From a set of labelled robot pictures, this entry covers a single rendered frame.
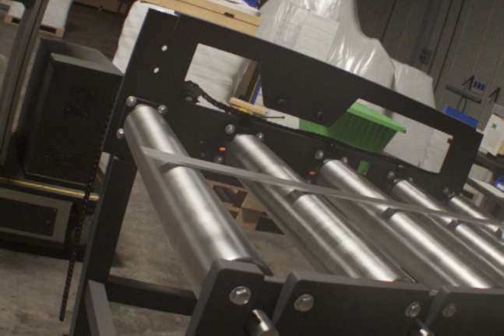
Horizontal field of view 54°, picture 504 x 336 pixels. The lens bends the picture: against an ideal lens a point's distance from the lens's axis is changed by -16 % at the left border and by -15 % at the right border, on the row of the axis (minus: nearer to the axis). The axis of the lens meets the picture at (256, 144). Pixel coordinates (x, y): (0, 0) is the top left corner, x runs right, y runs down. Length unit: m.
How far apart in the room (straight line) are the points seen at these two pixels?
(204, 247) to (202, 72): 4.18
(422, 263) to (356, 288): 0.51
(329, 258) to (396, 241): 0.34
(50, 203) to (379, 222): 1.40
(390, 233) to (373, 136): 3.03
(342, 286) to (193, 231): 0.25
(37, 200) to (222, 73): 2.98
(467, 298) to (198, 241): 0.46
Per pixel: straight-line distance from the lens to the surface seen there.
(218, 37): 1.55
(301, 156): 1.74
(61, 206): 2.34
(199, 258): 0.80
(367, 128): 4.31
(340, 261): 1.02
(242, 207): 3.55
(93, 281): 1.71
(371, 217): 1.45
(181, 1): 5.01
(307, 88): 1.68
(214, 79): 4.96
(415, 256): 1.29
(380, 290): 0.79
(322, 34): 5.41
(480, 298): 0.98
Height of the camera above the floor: 1.21
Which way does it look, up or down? 11 degrees down
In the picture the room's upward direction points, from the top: 21 degrees clockwise
